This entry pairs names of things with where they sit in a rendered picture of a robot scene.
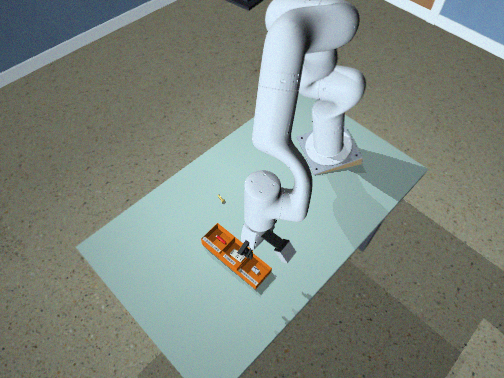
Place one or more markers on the orange bin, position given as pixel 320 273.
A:
pixel 222 251

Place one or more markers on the white domino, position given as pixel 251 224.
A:
pixel 236 255

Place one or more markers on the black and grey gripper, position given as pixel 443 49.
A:
pixel 251 238

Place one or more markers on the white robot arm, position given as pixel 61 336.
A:
pixel 303 26

